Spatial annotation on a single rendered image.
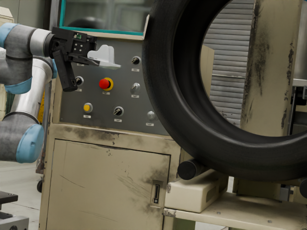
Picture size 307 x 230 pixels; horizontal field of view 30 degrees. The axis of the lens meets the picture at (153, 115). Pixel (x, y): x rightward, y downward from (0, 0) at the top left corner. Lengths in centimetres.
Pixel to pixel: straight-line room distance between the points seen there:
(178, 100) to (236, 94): 976
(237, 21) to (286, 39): 954
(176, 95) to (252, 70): 41
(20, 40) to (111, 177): 78
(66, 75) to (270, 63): 58
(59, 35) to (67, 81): 13
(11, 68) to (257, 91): 70
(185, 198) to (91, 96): 99
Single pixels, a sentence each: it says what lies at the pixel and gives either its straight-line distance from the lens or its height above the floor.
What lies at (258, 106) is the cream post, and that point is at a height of 106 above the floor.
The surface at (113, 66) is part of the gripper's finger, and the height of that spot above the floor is 113.
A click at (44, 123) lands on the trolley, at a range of 527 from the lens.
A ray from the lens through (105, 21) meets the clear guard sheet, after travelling 223.
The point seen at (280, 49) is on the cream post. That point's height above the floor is 123.
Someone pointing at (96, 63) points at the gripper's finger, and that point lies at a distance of 150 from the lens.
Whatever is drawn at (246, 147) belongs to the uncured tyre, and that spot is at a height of 97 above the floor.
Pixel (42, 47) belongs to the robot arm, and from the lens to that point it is 157.
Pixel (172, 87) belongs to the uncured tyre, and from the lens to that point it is 133.
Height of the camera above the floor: 109
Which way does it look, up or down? 3 degrees down
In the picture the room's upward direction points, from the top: 6 degrees clockwise
